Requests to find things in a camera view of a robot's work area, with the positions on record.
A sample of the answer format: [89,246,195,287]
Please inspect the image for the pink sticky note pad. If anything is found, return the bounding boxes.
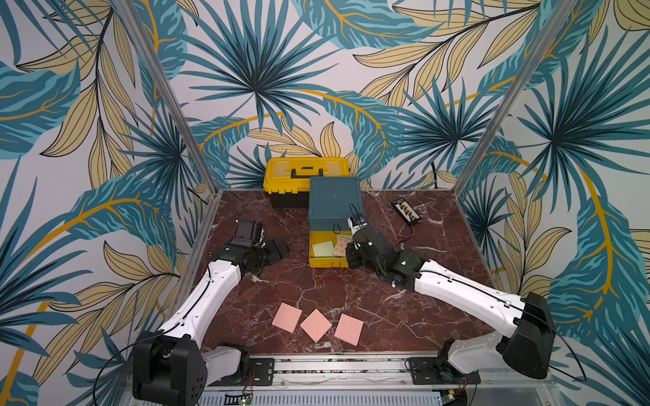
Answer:
[272,303,302,333]
[334,314,364,346]
[300,309,332,343]

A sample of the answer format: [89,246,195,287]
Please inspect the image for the aluminium corner post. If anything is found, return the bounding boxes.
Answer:
[114,0,218,196]
[453,0,577,198]

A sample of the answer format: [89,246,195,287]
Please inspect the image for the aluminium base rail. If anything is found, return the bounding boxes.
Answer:
[199,352,565,405]

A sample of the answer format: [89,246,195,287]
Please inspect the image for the green sticky note pad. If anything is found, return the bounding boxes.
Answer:
[311,240,334,258]
[333,234,352,258]

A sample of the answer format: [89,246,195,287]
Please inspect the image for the yellow black toolbox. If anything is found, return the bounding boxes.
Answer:
[263,157,350,209]

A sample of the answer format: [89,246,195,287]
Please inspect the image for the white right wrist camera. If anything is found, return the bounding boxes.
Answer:
[348,213,367,234]

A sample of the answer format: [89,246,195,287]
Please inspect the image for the left aluminium corner post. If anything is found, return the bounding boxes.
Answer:
[114,0,218,196]

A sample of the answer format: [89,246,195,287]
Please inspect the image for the teal drawer cabinet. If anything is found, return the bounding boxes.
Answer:
[308,177,364,216]

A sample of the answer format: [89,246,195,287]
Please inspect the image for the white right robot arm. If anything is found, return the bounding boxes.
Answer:
[346,218,556,380]

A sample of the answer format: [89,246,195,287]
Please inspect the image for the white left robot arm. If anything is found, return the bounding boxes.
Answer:
[132,220,289,405]

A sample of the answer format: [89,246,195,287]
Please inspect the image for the teal top drawer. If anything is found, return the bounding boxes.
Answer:
[308,212,351,233]

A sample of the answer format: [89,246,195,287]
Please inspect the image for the black battery holder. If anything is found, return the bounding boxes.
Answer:
[391,198,422,226]

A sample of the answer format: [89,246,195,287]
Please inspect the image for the right aluminium corner post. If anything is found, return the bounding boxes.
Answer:
[453,0,577,198]

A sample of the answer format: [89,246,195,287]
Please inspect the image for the yellow drawer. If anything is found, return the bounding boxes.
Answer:
[309,232,352,269]

